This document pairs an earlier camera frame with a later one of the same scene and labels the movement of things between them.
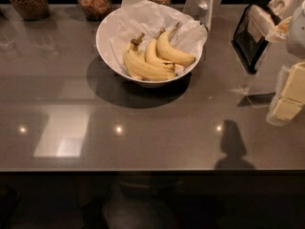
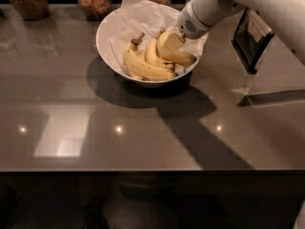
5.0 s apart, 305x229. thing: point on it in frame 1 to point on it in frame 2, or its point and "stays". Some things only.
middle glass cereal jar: (94, 1) stays
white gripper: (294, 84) to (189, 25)
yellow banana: (172, 52) stays
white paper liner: (138, 15) stays
